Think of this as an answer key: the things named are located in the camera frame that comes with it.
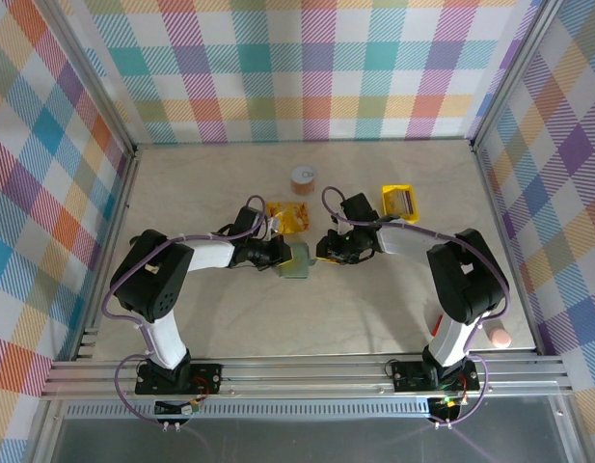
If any orange tin can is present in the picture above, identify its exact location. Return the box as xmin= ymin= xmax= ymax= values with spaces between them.
xmin=289 ymin=164 xmax=321 ymax=196

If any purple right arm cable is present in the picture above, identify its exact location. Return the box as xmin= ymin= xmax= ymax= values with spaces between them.
xmin=320 ymin=186 xmax=513 ymax=428

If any perforated metal strip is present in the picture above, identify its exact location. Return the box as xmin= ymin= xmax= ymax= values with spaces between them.
xmin=65 ymin=403 xmax=436 ymax=420

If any small circuit board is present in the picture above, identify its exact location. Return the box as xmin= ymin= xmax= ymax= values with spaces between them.
xmin=429 ymin=395 xmax=465 ymax=420
xmin=154 ymin=398 xmax=202 ymax=417

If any yellow snack packet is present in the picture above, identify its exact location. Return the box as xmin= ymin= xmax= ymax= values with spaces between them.
xmin=265 ymin=201 xmax=311 ymax=235

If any yellow card bin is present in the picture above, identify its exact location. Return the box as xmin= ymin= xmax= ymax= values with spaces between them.
xmin=381 ymin=184 xmax=420 ymax=224

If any aluminium frame post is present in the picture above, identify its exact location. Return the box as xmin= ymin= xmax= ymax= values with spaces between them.
xmin=469 ymin=0 xmax=567 ymax=153
xmin=36 ymin=0 xmax=140 ymax=156

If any grey metal sheet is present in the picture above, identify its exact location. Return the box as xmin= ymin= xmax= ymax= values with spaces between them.
xmin=34 ymin=399 xmax=587 ymax=463

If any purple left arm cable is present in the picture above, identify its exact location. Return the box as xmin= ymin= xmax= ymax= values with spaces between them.
xmin=102 ymin=195 xmax=269 ymax=428

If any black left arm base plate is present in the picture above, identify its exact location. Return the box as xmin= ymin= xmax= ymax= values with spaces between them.
xmin=134 ymin=362 xmax=225 ymax=396

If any pink cylinder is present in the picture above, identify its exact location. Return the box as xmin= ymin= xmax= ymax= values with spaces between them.
xmin=487 ymin=327 xmax=512 ymax=350

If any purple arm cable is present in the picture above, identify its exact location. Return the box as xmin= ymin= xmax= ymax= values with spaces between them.
xmin=102 ymin=195 xmax=269 ymax=428
xmin=320 ymin=186 xmax=513 ymax=428

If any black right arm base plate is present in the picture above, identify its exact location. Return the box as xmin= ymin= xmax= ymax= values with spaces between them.
xmin=391 ymin=360 xmax=481 ymax=393

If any aluminium mounting rail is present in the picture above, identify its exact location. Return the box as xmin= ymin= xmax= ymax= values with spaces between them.
xmin=41 ymin=354 xmax=576 ymax=401

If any aluminium table side rail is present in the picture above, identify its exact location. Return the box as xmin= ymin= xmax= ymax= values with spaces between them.
xmin=470 ymin=139 xmax=544 ymax=358
xmin=68 ymin=147 xmax=142 ymax=361

